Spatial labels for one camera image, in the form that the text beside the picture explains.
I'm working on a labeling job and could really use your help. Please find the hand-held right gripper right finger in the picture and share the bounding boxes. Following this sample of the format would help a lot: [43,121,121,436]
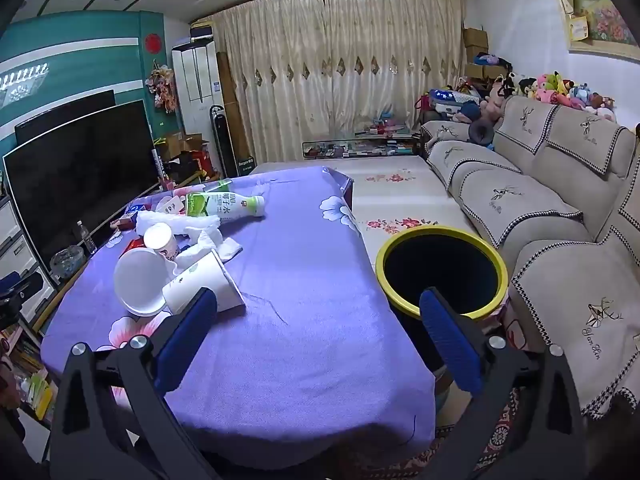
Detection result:
[419,287,588,480]

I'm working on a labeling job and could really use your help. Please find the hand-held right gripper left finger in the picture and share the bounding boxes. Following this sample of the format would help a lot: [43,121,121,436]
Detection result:
[47,287,223,480]

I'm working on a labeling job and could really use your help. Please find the yellow-rimmed black trash bin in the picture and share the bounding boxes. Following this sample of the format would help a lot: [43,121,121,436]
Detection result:
[375,226,510,322]

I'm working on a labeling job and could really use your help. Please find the green and white plastic bottle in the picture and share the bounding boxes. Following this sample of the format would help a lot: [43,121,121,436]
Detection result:
[186,191,266,219]

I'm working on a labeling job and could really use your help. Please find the tall white paper cup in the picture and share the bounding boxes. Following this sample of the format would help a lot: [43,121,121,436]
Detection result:
[162,249,247,313]

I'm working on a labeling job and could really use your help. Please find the white paper bowl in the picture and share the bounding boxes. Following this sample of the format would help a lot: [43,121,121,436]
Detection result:
[114,246,173,317]

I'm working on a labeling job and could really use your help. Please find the small printed paper cup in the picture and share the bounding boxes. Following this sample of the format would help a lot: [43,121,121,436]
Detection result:
[143,222,180,263]

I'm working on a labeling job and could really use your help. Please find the patterned rug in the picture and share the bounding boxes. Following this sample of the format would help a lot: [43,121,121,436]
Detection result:
[350,385,531,480]

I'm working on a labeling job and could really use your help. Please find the crumpled white tissue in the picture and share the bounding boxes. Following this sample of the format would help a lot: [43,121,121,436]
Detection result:
[136,209,244,271]

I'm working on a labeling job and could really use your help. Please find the purple floral tablecloth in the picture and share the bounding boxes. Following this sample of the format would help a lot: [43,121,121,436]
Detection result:
[40,166,438,456]

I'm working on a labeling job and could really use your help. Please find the clear water bottle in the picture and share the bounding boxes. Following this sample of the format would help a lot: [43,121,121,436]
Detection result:
[75,220,98,256]

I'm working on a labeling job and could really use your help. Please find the glass ashtray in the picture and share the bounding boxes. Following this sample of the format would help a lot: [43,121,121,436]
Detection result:
[50,246,86,278]

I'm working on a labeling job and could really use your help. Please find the white floral mat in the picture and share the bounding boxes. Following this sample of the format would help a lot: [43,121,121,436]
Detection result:
[250,156,501,281]

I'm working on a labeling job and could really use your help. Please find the stack of colourful books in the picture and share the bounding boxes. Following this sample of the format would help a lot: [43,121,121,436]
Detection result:
[0,325,56,421]

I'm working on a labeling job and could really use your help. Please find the beige sofa with embroidered covers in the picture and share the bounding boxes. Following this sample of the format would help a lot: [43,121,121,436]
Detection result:
[419,95,640,418]

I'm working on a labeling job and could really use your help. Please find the large black television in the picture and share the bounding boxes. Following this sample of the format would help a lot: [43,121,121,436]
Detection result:
[2,100,162,273]

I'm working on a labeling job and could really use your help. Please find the white drawer cabinet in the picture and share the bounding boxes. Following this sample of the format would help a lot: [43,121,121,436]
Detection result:
[0,195,58,331]

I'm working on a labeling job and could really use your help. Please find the open cardboard box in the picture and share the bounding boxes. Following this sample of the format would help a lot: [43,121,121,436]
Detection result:
[160,132,211,161]

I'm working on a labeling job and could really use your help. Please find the black tower fan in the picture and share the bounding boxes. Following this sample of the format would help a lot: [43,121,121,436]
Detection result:
[209,105,238,178]

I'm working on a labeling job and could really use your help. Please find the dark neck pillow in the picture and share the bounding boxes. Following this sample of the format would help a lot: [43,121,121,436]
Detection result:
[467,121,496,148]

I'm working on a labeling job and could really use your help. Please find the cluttered low glass table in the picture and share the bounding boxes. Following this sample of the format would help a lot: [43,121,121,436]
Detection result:
[301,132,423,161]

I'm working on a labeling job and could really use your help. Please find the hanging flower decoration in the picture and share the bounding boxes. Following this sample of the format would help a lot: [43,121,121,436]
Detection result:
[146,60,178,113]

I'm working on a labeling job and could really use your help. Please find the pile of plush toys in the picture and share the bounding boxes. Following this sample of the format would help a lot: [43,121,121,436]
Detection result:
[480,71,618,123]

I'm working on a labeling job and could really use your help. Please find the stack of cardboard boxes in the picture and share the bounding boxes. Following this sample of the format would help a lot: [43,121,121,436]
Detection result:
[462,26,493,81]

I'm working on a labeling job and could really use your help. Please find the beige patterned curtains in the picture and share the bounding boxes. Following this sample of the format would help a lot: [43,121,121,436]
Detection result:
[210,0,466,163]

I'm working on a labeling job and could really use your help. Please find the framed flower painting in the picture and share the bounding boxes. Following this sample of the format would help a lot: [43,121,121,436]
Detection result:
[547,0,640,61]

